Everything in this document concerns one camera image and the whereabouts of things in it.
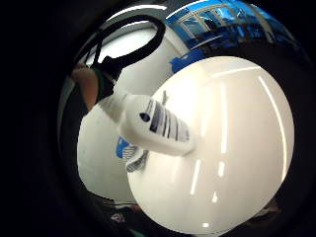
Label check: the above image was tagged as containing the blue chair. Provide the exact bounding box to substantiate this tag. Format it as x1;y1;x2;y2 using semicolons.
170;48;207;73

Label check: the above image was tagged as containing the white plastic bottle striped label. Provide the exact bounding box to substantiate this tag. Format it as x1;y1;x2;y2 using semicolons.
98;88;196;157

